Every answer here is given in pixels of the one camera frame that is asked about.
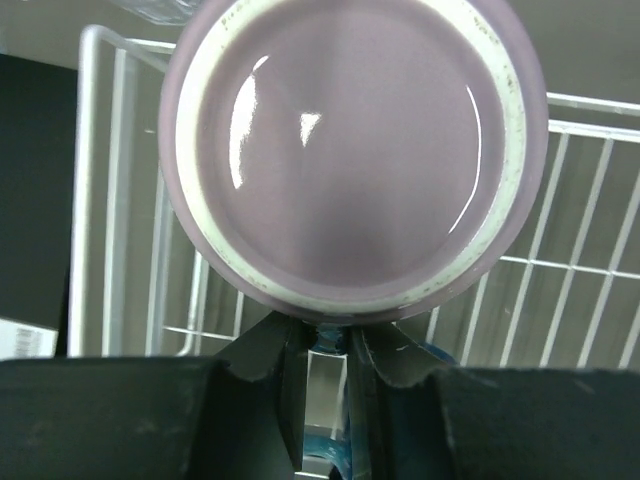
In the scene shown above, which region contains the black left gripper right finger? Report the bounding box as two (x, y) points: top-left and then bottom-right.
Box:
(347, 324), (639, 479)

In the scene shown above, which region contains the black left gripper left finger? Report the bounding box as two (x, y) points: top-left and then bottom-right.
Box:
(1, 313), (306, 479)

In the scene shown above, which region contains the pink mug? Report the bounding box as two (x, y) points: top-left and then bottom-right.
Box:
(158, 1), (548, 325)

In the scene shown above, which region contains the light blue mug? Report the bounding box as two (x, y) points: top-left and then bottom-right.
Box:
(295, 316), (466, 479)

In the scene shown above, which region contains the black book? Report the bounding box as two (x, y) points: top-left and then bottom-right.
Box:
(1, 55), (77, 360)

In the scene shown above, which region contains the white wire dish rack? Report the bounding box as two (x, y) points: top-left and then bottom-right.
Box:
(67, 25), (639, 370)

